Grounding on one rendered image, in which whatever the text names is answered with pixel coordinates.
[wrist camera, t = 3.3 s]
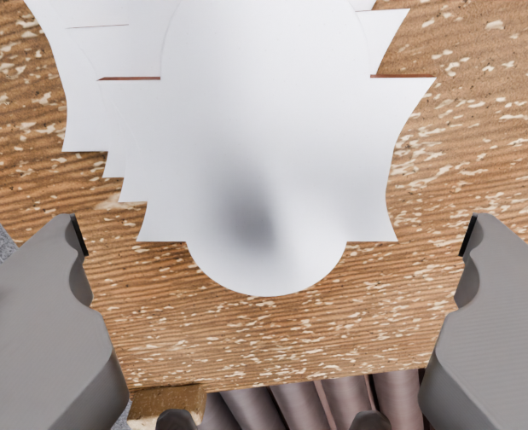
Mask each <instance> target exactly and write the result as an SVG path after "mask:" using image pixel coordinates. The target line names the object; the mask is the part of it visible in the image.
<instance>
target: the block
mask: <svg viewBox="0 0 528 430"><path fill-rule="evenodd" d="M206 398H207V395H206V391H205V389H204V388H203V387H202V385H201V384H194V385H188V386H163V387H157V388H152V389H146V390H140V391H137V392H136V394H135V396H134V398H133V401H132V404H131V408H130V411H129V414H128V416H127V420H126V422H127V424H128V425H129V426H130V428H131V429H132V430H155V426H156V421H157V419H158V417H159V415H160V414H161V413H162V412H163V411H165V410H168V409H180V410H187V411H188V412H189V413H190V414H191V416H192V417H193V419H194V423H195V425H200V424H201V423H202V420H203V416H204V413H205V408H206Z"/></svg>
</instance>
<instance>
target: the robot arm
mask: <svg viewBox="0 0 528 430"><path fill-rule="evenodd" d="M87 256H89V253H88V250H87V247H86V246H85V243H84V238H83V236H82V233H81V230H80V228H79V226H78V221H77V219H76V216H75V213H71V214H65V213H64V214H59V215H57V216H55V217H53V218H52V219H51V220H50V221H49V222H48V223H47V224H46V225H45V226H44V227H43V228H42V229H40V230H39V231H38V232H37V233H36V234H35V235H33V236H32V237H31V238H30V239H29V240H28V241H26V242H25V243H24V244H23V245H22V246H21V247H19V248H18V249H17V250H16V251H15V252H14V253H12V254H11V255H10V256H9V257H8V258H7V259H6V260H5V261H4V262H3V263H1V264H0V430H110V429H111V428H112V426H113V425H114V423H115V422H116V421H117V420H118V419H119V417H120V416H121V414H122V413H123V412H124V410H125V408H126V406H127V404H128V402H129V397H130V394H129V390H128V387H127V385H126V382H125V378H124V375H123V372H122V369H121V367H120V364H119V360H118V358H117V355H116V352H115V350H114V348H113V343H112V341H111V339H110V336H109V333H108V331H107V327H106V324H105V323H104V320H103V317H102V314H101V313H100V312H98V311H95V310H92V309H91V308H90V304H91V302H92V300H93V298H94V295H93V293H92V290H91V288H90V284H89V281H88V279H87V276H86V274H85V272H84V267H83V262H84V257H87ZM458 256H460V257H462V260H463V262H464V264H465V268H464V270H463V272H462V275H461V279H460V281H459V283H458V286H457V289H456V291H455V295H454V301H455V303H456V305H457V307H458V309H459V310H456V311H452V312H451V313H449V314H448V315H447V316H446V317H445V319H444V323H443V326H442V328H441V330H440V333H439V335H438V339H437V341H436V344H435V346H434V348H433V351H432V355H431V357H430V359H429V362H428V365H427V367H426V372H425V374H424V377H423V380H422V383H421V387H420V390H419V392H418V397H417V399H418V405H419V406H420V409H421V411H422V413H423V414H424V416H425V417H426V418H427V419H428V420H429V422H430V423H431V424H432V426H433V427H434V429H435V430H528V244H527V243H526V242H524V241H523V240H522V239H521V238H519V237H518V236H517V235H516V234H515V233H514V232H513V231H512V230H511V229H509V228H508V227H507V226H506V225H505V224H503V223H502V222H501V221H500V220H499V219H497V218H496V217H495V216H493V215H491V214H489V213H484V212H483V213H476V212H473V215H472V216H471V219H470V222H469V225H468V227H467V231H466V234H465V236H464V239H463V242H462V244H461V248H460V251H459V253H458ZM155 430H198V428H197V426H196V425H195V423H194V419H193V417H192V416H191V414H190V413H189V412H188V411H187V410H180V409H168V410H165V411H163V412H162V413H161V414H160V415H159V417H158V419H157V421H156V426H155ZM349 430H392V427H391V423H390V421H389V419H388V418H387V417H386V416H385V415H384V414H383V413H381V412H379V411H376V410H370V411H360V412H358V413H357V414H356V415H355V417H354V419H353V421H352V424H351V426H350V428H349Z"/></svg>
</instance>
